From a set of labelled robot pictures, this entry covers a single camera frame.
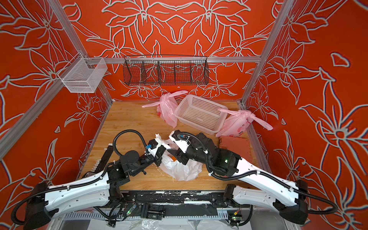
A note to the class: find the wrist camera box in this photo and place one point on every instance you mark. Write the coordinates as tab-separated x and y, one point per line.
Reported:
182	142
152	145

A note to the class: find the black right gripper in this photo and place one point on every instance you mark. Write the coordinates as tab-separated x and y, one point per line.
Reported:
180	155

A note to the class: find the white plastic bag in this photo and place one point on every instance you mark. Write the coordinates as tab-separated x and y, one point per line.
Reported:
179	171

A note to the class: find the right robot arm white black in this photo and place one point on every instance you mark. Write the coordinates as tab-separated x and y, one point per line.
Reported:
290	199

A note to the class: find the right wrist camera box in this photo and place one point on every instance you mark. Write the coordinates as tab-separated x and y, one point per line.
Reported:
182	142

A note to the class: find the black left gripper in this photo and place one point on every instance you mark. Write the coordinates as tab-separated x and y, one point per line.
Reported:
158	158

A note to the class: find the white wire wall basket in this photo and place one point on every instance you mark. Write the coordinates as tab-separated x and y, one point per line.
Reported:
83	75

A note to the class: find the red plastic tool case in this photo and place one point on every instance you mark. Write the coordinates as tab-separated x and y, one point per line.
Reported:
240	146

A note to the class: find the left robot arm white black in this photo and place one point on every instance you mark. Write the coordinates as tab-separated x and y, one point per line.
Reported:
101	189

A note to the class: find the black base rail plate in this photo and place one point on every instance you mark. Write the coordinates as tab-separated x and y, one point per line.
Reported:
192	205

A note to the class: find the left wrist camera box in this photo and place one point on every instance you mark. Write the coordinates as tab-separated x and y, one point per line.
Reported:
152	145

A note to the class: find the black wire wall basket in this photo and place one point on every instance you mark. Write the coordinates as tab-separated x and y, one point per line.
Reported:
165	71

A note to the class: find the pink printed plastic bag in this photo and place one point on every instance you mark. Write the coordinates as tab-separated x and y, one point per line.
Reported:
238	122

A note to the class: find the white perforated plastic basket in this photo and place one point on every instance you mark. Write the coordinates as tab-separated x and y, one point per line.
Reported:
202	114

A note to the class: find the plain pink plastic bag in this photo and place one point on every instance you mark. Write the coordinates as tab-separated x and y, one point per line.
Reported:
166	107

